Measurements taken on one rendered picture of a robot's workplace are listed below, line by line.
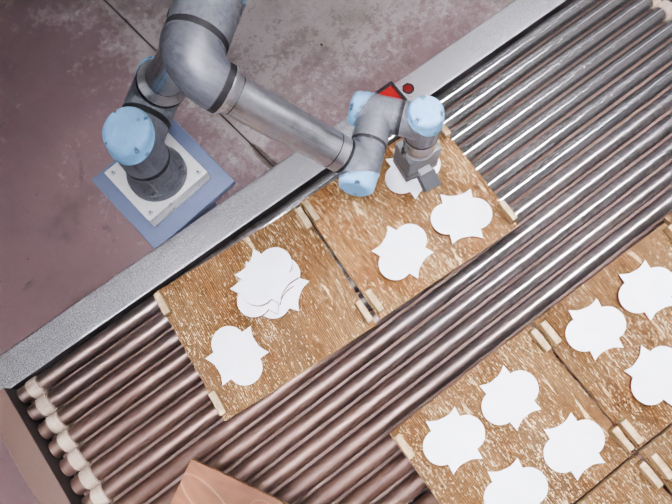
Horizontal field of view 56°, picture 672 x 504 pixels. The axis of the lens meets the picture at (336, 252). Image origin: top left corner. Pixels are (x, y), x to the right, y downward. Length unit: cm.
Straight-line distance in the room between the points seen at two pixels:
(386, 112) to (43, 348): 98
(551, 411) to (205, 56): 104
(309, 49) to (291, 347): 167
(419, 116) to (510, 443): 74
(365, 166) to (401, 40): 168
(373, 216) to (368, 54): 140
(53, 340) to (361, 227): 79
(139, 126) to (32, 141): 152
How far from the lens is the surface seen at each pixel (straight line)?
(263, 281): 147
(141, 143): 148
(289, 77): 281
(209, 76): 113
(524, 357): 153
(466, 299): 154
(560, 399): 154
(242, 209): 160
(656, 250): 168
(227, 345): 150
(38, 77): 311
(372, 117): 130
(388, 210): 156
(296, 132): 119
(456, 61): 177
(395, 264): 151
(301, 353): 149
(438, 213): 155
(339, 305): 150
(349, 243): 153
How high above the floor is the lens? 241
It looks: 75 degrees down
